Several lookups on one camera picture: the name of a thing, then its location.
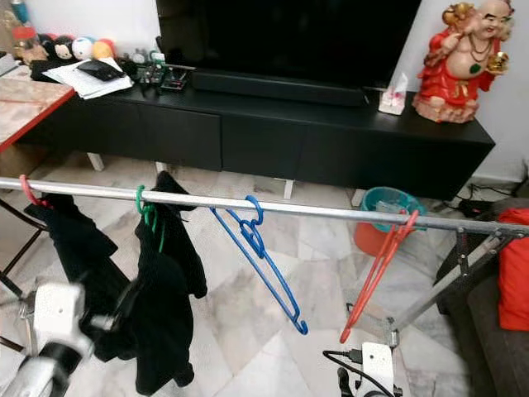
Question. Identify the black flat television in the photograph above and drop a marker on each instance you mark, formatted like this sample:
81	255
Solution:
289	35

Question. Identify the red plastic hanger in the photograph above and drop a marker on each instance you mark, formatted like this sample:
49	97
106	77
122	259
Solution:
376	269
29	193

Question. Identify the green plastic hanger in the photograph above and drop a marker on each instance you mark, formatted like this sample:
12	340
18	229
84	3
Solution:
145	213

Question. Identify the orange plush ball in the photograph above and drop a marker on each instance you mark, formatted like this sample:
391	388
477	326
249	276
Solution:
103	49

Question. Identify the marble-pattern folding table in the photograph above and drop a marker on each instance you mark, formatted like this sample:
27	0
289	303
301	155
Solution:
33	103

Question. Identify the black printed t-shirt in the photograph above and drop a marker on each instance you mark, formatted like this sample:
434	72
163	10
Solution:
161	314
87	244

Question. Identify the red cushion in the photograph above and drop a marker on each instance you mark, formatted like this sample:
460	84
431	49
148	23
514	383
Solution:
515	273

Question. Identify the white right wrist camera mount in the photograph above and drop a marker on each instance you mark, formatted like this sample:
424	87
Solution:
378	368

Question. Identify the orange bin teal liner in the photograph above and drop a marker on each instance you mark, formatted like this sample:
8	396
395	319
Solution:
368	240

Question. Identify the red lidded jar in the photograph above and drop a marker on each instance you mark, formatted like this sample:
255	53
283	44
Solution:
25	45

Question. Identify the silver metal clothes rack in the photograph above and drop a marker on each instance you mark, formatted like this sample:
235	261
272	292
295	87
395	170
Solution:
339	208

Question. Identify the small white figurine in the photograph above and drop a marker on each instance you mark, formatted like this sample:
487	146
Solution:
393	98

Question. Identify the black electronic gadget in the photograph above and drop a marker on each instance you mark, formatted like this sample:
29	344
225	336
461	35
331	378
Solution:
164	78

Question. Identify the white paper sheets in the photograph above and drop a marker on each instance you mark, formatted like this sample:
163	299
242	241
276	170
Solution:
70	79

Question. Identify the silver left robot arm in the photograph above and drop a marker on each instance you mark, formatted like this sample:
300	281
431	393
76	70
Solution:
50	374

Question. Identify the white plush ball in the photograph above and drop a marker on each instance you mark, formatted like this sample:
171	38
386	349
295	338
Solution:
83	48

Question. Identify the blue plastic hanger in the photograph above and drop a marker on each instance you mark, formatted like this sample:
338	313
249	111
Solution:
256	248

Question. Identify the red robed deity statue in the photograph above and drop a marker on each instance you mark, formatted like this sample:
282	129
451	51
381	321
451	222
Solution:
463	70

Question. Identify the black soundbar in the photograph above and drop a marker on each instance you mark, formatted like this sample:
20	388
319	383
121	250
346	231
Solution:
281	87

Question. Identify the black wallet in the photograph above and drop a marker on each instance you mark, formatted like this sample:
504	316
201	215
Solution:
101	70

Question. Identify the dark grey fabric sofa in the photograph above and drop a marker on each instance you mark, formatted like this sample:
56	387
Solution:
488	331

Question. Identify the black television stand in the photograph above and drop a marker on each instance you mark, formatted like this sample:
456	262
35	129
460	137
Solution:
264	141

